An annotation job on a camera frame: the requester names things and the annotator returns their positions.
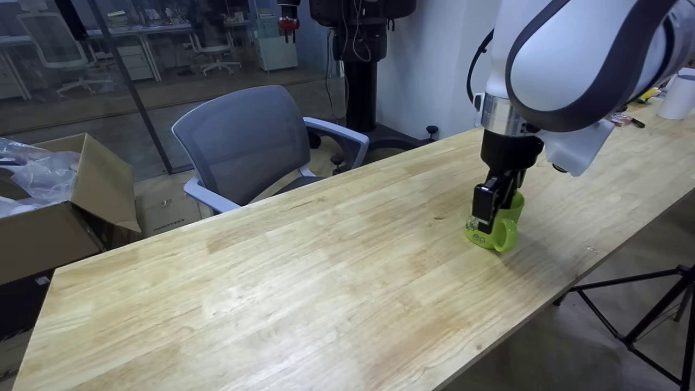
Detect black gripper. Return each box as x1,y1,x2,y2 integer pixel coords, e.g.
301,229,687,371
469,129,544,238

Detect green mug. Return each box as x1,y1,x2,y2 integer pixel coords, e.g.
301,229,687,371
463,192,528,256

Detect small black tool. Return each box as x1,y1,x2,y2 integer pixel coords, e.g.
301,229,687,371
608,109,647,131

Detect black tripod legs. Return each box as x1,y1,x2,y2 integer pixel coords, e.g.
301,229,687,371
552,263,695,391

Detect white cylindrical cup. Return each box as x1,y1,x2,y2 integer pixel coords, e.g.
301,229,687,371
655,66,695,124

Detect grey mesh office chair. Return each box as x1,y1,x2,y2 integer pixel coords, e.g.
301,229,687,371
169,82,372,218

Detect red object behind glass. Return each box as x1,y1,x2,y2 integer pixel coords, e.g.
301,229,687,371
276,0,301,37

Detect white background office chair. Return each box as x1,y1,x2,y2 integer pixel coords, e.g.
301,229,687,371
182,18,246,78

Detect brown cardboard box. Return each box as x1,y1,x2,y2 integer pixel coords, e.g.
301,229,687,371
0,131,144,290

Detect clear plastic wrap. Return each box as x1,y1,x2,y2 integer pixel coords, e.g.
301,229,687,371
0,137,82,222

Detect black pedestal stand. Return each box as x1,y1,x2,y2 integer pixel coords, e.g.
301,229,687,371
309,0,440,158

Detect black glass door post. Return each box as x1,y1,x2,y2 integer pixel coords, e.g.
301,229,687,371
85,0,177,176

